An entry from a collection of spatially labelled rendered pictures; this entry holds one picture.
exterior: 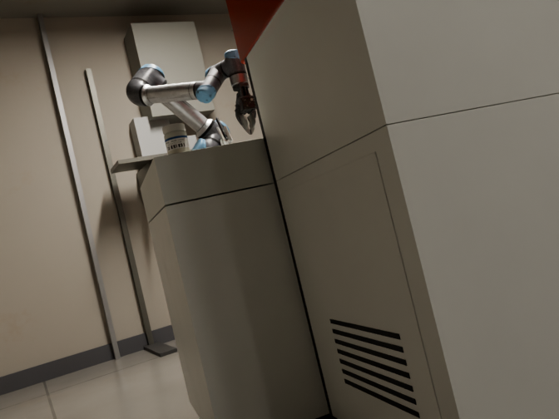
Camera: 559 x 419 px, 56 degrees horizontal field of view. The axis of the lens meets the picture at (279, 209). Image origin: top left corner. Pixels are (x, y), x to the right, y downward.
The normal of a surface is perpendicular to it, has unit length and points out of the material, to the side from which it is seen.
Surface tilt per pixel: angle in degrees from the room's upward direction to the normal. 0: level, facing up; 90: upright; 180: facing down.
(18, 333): 90
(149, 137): 90
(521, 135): 90
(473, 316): 90
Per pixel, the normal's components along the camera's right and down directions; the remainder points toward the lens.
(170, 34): 0.44, -0.14
